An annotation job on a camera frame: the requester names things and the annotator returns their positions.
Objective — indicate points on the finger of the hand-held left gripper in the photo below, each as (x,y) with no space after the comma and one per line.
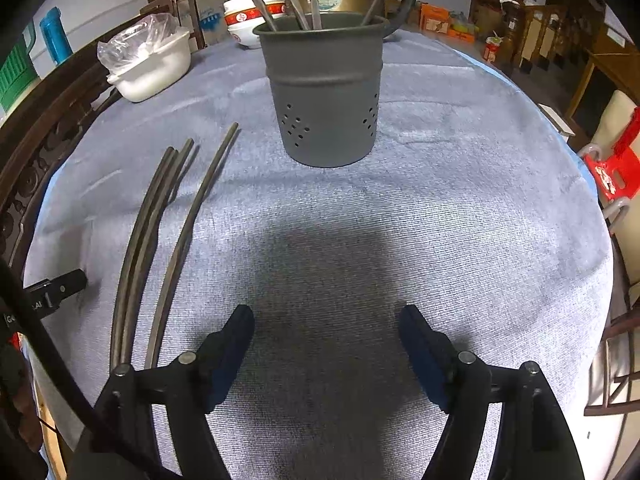
(70,284)

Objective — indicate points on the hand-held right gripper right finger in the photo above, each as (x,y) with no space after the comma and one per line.
(425,360)

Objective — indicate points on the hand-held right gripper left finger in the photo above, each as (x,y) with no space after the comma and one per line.
(227,360)

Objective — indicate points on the grey metal utensil holder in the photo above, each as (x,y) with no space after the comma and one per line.
(325,110)

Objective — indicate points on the brown wooden chair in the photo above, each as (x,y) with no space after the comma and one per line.
(617,355)

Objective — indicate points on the green thermos jug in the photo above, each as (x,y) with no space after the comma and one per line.
(15,80)

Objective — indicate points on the white plastic basin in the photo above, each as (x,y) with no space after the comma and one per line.
(150,75)

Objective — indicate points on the blue table cover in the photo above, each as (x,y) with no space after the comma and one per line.
(589,172)

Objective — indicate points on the blue thermos flask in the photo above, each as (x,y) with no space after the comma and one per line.
(56,35)

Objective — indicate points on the red plastic child chair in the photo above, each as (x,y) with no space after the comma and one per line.
(612,175)

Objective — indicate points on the dark wooden dining chair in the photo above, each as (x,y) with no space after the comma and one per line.
(175,10)

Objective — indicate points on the white bowl with red band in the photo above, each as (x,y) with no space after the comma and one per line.
(240,17)
(240,2)
(245,37)

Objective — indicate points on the red hanging tassel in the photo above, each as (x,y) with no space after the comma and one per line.
(631,135)

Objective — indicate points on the white chest freezer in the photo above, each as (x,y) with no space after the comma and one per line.
(212,10)

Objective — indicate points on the red and white carton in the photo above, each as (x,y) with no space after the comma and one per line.
(492,50)

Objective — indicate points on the orange cardboard box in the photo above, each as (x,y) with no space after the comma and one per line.
(434,17)

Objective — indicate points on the wooden staircase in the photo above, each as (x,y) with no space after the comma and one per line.
(545,30)

